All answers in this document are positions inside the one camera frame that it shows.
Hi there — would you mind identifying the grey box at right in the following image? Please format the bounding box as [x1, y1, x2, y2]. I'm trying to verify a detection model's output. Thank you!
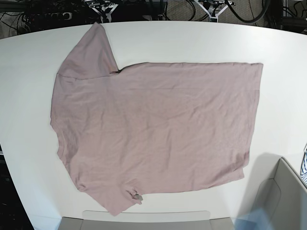
[252, 158, 307, 230]

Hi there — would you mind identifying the striped cloth at right edge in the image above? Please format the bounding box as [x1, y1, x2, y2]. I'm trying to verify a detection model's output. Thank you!
[300, 145, 307, 185]

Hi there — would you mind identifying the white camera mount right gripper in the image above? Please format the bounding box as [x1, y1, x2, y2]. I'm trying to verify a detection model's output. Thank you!
[84, 0, 118, 23]

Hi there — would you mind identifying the grey box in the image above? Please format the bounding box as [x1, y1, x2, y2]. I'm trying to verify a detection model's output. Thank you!
[252, 158, 307, 230]
[59, 210, 235, 230]

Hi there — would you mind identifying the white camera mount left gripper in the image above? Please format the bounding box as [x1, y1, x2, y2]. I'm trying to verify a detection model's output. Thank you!
[195, 0, 228, 23]

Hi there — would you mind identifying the blue blurred object bottom right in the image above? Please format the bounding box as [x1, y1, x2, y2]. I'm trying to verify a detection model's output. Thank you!
[234, 208, 274, 230]

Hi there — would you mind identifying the grey box at bottom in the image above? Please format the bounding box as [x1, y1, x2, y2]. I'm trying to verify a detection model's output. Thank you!
[59, 210, 235, 230]

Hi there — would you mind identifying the pink T-shirt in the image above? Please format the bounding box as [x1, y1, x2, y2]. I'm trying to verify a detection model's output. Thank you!
[50, 23, 263, 216]

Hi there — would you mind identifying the bundle of black cables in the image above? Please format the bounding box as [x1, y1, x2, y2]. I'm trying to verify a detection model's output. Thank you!
[167, 0, 307, 31]

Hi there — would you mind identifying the white camera mount gripper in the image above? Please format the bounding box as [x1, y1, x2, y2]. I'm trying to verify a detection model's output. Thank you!
[195, 0, 228, 23]
[84, 0, 118, 23]

